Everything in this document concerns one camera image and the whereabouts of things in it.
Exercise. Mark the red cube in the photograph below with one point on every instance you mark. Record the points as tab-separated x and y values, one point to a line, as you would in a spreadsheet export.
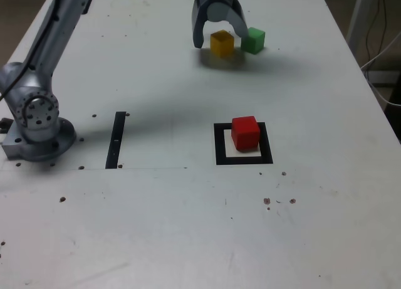
246	133

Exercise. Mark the white metal post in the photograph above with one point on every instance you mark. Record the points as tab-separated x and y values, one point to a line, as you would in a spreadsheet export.
360	13

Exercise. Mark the green cube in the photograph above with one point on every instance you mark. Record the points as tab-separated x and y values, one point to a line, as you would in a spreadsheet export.
255	41

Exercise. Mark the black tape square outline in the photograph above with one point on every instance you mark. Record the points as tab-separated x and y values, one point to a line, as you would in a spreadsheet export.
219	145

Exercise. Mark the black tape strip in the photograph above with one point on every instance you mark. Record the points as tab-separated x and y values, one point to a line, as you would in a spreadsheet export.
114	151

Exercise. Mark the yellow cube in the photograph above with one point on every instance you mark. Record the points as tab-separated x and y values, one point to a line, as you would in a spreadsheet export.
222	44

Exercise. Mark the grey metal bar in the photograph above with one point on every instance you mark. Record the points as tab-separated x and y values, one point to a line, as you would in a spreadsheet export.
385	76

